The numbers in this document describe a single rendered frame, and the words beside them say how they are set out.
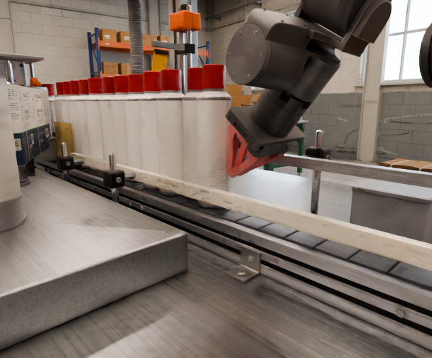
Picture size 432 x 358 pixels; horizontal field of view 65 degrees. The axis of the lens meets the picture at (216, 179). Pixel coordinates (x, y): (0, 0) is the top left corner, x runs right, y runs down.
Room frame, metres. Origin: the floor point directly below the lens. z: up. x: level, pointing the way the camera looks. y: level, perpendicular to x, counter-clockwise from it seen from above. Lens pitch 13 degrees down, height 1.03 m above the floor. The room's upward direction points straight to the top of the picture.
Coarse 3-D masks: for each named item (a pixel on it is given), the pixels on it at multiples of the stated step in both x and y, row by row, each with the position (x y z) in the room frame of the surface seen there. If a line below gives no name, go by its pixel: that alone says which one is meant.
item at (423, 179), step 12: (288, 156) 0.46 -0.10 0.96; (300, 156) 0.45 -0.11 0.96; (312, 168) 0.43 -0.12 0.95; (324, 168) 0.42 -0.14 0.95; (336, 168) 0.41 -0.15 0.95; (348, 168) 0.40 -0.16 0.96; (360, 168) 0.39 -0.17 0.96; (372, 168) 0.38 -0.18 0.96; (384, 168) 0.37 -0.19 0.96; (396, 168) 0.37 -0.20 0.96; (384, 180) 0.37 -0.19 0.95; (396, 180) 0.36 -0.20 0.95; (408, 180) 0.35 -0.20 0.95; (420, 180) 0.34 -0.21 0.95
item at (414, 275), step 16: (192, 208) 0.49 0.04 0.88; (208, 208) 0.48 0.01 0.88; (224, 208) 0.48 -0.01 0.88; (240, 224) 0.42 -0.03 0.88; (256, 224) 0.41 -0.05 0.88; (272, 224) 0.41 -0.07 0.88; (288, 240) 0.36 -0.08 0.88; (304, 240) 0.36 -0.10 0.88; (320, 240) 0.36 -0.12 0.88; (336, 256) 0.32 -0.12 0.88; (352, 256) 0.32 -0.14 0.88; (368, 256) 0.32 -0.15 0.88; (384, 272) 0.29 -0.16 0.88; (400, 272) 0.29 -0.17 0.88; (416, 272) 0.29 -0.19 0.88
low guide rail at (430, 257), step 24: (120, 168) 0.63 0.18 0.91; (192, 192) 0.48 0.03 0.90; (216, 192) 0.44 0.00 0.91; (264, 216) 0.39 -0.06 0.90; (288, 216) 0.36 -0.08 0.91; (312, 216) 0.34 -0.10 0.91; (336, 240) 0.32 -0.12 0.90; (360, 240) 0.30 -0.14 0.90; (384, 240) 0.29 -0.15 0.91; (408, 240) 0.28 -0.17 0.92
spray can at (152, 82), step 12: (144, 72) 0.60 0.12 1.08; (156, 72) 0.60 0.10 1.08; (144, 84) 0.60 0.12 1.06; (156, 84) 0.60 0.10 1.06; (144, 96) 0.59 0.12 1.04; (156, 96) 0.59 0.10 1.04; (144, 108) 0.59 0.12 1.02; (144, 120) 0.59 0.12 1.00; (156, 120) 0.59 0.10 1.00; (144, 132) 0.59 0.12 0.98; (156, 132) 0.59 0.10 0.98; (144, 144) 0.59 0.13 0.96; (156, 144) 0.59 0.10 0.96; (144, 156) 0.59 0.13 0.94; (156, 156) 0.59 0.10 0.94; (144, 168) 0.60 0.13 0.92; (156, 168) 0.59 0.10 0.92
